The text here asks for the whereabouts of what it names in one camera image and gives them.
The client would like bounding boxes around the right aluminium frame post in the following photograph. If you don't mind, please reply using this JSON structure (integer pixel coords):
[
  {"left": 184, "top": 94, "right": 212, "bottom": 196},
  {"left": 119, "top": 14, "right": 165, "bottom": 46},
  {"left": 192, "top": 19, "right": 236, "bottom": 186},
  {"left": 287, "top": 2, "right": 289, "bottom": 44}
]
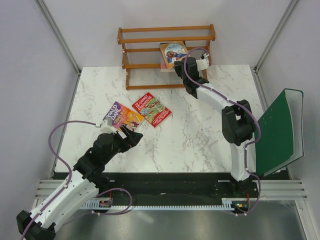
[{"left": 251, "top": 0, "right": 300, "bottom": 74}]

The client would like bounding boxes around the green lever arch file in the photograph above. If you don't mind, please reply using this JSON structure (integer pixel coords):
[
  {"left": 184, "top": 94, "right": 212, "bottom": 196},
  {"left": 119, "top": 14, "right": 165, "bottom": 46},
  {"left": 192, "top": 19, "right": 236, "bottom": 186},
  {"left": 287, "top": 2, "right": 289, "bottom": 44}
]
[{"left": 255, "top": 88, "right": 304, "bottom": 177}]

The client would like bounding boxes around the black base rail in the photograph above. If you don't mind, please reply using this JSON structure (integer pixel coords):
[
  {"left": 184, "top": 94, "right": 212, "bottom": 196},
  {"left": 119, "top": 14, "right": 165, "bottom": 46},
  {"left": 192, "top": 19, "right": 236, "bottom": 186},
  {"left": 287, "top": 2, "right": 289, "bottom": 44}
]
[{"left": 51, "top": 170, "right": 293, "bottom": 207}]

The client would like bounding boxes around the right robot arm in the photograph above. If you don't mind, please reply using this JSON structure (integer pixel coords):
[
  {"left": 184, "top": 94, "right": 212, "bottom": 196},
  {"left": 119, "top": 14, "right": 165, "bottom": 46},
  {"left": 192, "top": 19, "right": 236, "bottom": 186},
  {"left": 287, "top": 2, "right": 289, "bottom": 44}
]
[{"left": 174, "top": 57, "right": 257, "bottom": 197}]

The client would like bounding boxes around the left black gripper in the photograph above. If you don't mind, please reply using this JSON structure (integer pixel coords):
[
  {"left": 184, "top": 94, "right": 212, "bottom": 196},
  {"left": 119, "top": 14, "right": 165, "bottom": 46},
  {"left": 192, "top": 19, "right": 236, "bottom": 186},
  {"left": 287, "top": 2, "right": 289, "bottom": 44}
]
[{"left": 103, "top": 124, "right": 143, "bottom": 164}]

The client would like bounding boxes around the wooden book rack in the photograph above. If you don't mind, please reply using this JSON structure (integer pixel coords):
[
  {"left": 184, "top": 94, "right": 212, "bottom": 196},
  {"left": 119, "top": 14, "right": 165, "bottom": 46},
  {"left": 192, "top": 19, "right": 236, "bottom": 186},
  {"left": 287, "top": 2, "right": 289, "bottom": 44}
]
[{"left": 117, "top": 24, "right": 216, "bottom": 90}]

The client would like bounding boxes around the orange Charlie book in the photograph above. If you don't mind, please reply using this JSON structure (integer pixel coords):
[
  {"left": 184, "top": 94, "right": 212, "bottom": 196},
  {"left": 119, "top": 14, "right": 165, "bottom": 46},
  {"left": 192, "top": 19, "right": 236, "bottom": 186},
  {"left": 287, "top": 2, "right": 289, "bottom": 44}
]
[{"left": 159, "top": 40, "right": 190, "bottom": 69}]

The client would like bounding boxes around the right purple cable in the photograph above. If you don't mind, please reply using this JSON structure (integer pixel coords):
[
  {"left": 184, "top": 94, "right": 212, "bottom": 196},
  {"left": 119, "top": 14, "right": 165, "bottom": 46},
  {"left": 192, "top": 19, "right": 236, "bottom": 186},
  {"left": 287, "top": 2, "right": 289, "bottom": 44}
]
[{"left": 183, "top": 47, "right": 262, "bottom": 217}]

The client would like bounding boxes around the aluminium front rail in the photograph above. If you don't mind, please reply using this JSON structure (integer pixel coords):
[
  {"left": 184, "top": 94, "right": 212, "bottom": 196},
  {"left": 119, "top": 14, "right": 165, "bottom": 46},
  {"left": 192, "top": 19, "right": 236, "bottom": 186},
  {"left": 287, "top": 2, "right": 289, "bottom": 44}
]
[{"left": 34, "top": 179, "right": 307, "bottom": 201}]

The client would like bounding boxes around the white slotted cable duct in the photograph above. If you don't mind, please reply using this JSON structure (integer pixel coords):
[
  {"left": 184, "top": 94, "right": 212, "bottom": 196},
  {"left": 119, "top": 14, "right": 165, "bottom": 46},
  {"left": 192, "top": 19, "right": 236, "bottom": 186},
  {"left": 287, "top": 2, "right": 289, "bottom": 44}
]
[{"left": 80, "top": 199, "right": 249, "bottom": 211}]

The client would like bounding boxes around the purple cable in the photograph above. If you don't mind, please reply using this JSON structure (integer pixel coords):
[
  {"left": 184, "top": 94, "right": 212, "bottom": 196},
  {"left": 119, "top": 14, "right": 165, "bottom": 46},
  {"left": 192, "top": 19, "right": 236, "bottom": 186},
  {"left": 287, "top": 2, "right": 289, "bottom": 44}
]
[
  {"left": 183, "top": 47, "right": 262, "bottom": 217},
  {"left": 18, "top": 120, "right": 133, "bottom": 240}
]

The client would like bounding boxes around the red Treehouse book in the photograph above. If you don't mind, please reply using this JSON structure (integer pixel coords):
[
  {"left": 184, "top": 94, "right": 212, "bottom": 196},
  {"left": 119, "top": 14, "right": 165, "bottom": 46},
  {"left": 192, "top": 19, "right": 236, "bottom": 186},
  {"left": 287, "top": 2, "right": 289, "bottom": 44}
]
[{"left": 132, "top": 92, "right": 172, "bottom": 128}]

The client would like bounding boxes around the Roald Dahl yellow purple book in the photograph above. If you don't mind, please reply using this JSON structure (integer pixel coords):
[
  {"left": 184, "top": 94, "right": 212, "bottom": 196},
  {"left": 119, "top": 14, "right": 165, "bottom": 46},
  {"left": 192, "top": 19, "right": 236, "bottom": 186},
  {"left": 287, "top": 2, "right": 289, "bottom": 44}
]
[{"left": 103, "top": 101, "right": 144, "bottom": 132}]

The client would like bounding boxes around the grey red curtain book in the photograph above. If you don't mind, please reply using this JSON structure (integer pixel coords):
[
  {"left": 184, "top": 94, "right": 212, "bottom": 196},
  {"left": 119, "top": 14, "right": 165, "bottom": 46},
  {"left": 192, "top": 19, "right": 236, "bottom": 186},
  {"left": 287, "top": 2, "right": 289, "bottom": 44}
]
[{"left": 160, "top": 55, "right": 175, "bottom": 72}]

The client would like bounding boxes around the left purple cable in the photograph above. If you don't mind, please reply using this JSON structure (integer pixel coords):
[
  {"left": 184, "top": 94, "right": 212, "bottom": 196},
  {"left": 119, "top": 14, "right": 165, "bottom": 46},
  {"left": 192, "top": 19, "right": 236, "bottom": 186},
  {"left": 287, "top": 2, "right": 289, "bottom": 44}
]
[{"left": 18, "top": 120, "right": 133, "bottom": 240}]

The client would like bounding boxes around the Nineteen Eighty-Four blue book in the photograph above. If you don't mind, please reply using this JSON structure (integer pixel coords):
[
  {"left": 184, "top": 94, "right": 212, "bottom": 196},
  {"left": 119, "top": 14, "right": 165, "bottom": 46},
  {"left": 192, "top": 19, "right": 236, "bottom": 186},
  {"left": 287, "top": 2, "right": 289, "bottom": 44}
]
[{"left": 159, "top": 40, "right": 189, "bottom": 73}]

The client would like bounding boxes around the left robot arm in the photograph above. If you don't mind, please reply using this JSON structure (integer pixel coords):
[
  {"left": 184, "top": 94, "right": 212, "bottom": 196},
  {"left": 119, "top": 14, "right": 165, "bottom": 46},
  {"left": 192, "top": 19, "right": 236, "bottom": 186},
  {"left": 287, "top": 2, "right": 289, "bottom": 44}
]
[{"left": 16, "top": 125, "right": 143, "bottom": 240}]

